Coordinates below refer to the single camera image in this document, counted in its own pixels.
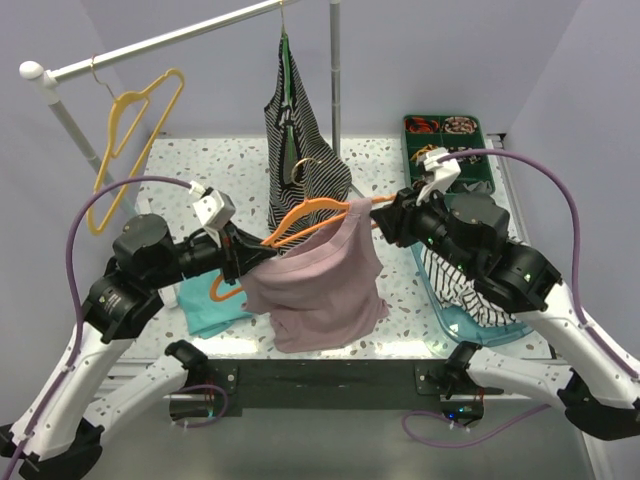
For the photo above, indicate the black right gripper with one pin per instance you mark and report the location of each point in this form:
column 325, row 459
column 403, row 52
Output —
column 395, row 222

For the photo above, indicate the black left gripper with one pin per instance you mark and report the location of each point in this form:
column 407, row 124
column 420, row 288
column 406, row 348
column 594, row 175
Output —
column 238, row 252

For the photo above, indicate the pink tank top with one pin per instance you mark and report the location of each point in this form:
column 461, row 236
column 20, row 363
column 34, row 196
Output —
column 321, row 294

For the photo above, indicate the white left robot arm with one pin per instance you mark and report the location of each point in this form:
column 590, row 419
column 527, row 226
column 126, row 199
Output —
column 63, row 433

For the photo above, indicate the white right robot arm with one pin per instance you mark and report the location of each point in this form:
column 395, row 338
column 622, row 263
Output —
column 597, row 387

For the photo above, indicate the black white striped tank top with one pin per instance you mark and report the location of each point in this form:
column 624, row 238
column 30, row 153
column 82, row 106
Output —
column 317, row 172

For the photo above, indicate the green plastic hanger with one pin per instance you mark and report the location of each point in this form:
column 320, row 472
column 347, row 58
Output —
column 290, row 152

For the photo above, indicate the teal folded garment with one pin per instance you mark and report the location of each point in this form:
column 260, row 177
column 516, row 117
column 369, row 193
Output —
column 204, row 317

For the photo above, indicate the green compartment tray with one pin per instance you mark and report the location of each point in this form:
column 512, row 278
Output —
column 456, row 133

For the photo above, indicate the white black striped garment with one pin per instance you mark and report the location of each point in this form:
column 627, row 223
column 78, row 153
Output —
column 452, row 288

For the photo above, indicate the grey cloth piece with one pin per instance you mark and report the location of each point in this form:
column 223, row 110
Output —
column 460, row 187

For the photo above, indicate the blue transparent plastic basin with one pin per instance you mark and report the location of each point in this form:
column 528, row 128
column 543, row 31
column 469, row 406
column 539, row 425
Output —
column 459, row 326

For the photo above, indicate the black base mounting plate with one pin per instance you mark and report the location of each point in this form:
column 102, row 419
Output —
column 239, row 385

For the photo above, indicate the white clothes rack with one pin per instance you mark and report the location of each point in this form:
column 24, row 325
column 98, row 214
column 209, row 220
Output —
column 46, row 82

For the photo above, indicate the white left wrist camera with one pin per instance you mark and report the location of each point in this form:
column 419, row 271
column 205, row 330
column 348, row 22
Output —
column 213, row 208

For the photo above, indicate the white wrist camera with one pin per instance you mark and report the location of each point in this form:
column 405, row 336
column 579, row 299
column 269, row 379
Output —
column 440, row 172
column 213, row 208

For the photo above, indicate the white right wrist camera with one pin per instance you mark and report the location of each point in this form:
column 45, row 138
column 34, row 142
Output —
column 440, row 172

